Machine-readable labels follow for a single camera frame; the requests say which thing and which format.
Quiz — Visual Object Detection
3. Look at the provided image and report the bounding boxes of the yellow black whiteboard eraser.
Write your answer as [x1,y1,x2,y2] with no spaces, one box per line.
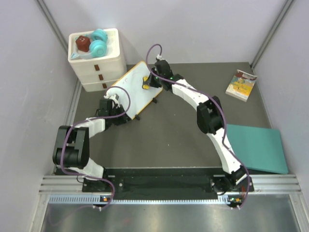
[142,76,150,89]

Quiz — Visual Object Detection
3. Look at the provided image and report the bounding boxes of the yellow framed whiteboard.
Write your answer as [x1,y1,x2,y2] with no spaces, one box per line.
[105,61,163,119]

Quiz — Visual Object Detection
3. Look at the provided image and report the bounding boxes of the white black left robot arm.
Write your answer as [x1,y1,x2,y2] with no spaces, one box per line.
[52,97,130,192]

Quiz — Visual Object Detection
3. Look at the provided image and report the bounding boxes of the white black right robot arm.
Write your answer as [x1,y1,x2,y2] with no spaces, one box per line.
[144,58,250,191]

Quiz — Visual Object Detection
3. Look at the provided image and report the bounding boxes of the white three drawer unit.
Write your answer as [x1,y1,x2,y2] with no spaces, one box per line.
[68,28,126,92]

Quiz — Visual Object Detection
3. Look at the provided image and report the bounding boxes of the turquoise headphones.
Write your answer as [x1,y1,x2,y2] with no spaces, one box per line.
[70,29,108,60]

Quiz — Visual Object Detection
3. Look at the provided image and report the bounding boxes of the dark red cube toy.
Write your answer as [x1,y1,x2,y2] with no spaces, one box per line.
[75,35,91,52]

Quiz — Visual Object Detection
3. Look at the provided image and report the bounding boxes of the colourful paperback book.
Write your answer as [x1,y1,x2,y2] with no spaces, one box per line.
[225,70,257,102]

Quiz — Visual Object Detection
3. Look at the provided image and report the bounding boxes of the teal foam pad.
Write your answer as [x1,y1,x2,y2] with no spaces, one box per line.
[227,124,288,174]

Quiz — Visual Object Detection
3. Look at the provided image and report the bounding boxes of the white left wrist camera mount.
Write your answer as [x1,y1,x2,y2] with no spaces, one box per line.
[104,94,119,107]

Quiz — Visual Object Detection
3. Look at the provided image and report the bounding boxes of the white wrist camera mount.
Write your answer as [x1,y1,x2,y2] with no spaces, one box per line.
[104,94,119,107]
[155,54,165,61]

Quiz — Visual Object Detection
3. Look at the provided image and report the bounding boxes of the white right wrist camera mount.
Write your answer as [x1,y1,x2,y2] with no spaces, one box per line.
[155,54,165,61]

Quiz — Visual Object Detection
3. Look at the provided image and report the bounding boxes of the grey perforated cable duct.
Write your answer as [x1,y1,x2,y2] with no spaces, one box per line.
[49,195,231,205]

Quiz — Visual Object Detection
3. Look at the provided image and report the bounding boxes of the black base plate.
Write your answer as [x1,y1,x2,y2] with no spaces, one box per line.
[82,168,255,200]

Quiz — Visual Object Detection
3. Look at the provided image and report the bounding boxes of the aluminium frame rail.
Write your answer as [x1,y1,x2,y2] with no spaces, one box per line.
[39,174,301,194]

